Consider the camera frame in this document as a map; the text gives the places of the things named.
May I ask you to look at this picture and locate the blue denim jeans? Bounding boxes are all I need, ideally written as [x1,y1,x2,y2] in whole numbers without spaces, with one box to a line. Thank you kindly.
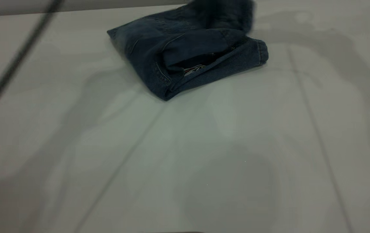
[107,0,269,101]

